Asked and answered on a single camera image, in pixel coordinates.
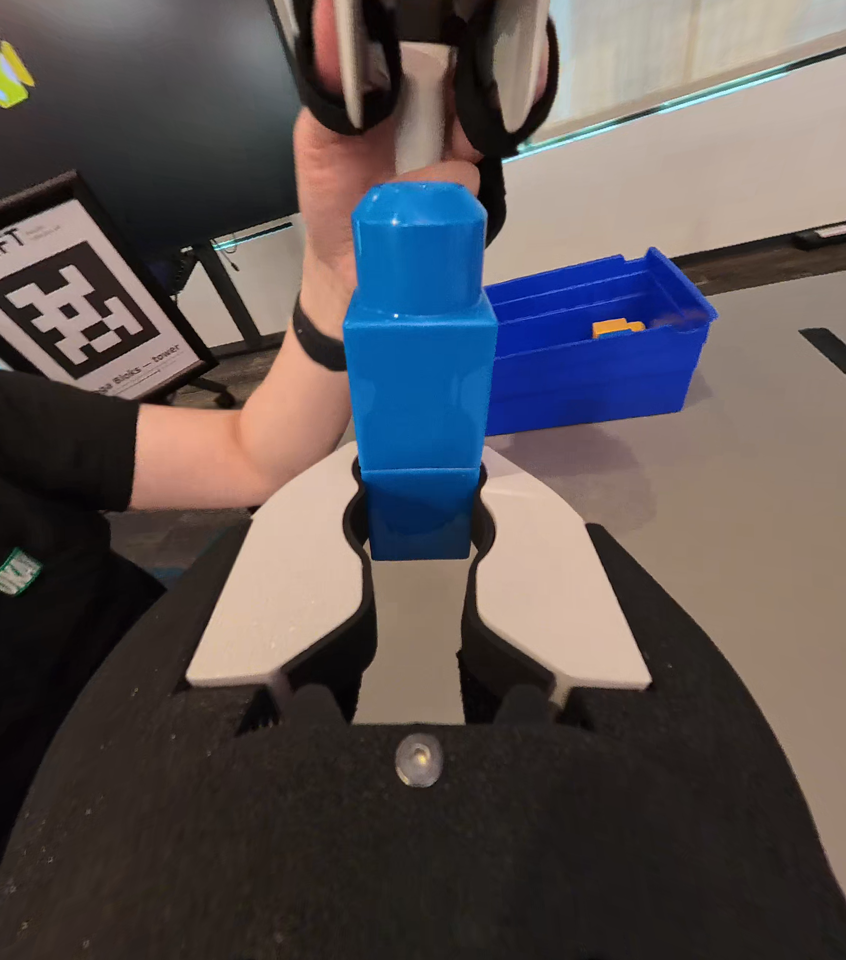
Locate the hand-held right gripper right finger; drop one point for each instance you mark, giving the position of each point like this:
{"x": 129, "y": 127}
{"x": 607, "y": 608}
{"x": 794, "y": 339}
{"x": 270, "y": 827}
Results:
{"x": 550, "y": 585}

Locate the black wristband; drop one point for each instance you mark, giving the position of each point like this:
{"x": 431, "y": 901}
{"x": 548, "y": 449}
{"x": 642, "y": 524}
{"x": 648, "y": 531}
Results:
{"x": 318, "y": 345}

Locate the window with blinds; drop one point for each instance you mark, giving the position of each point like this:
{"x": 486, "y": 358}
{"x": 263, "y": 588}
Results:
{"x": 693, "y": 45}

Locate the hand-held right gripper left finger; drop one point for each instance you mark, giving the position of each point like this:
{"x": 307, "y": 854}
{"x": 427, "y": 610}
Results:
{"x": 288, "y": 585}

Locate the black floor device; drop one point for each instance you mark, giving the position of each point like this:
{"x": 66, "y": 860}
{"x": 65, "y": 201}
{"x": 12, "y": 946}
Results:
{"x": 832, "y": 236}

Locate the blue toy block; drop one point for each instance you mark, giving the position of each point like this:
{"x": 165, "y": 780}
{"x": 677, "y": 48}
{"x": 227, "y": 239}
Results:
{"x": 419, "y": 517}
{"x": 419, "y": 375}

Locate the large black display screen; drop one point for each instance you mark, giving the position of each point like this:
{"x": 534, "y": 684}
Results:
{"x": 130, "y": 112}

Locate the green white tag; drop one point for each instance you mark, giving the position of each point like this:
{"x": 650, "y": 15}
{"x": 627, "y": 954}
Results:
{"x": 11, "y": 571}

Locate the person's left hand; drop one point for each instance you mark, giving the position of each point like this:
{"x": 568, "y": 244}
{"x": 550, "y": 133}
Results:
{"x": 325, "y": 225}

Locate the pile of coloured blocks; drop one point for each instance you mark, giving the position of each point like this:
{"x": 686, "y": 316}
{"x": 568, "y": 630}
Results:
{"x": 618, "y": 328}

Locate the framed marker sign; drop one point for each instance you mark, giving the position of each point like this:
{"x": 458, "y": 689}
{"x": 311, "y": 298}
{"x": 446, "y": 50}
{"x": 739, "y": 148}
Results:
{"x": 77, "y": 300}

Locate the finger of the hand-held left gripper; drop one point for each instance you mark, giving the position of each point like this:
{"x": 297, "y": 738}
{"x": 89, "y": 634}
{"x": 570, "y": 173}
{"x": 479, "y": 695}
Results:
{"x": 355, "y": 52}
{"x": 520, "y": 52}

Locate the blue plastic bin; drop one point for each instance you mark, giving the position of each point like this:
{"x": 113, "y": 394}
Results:
{"x": 580, "y": 390}

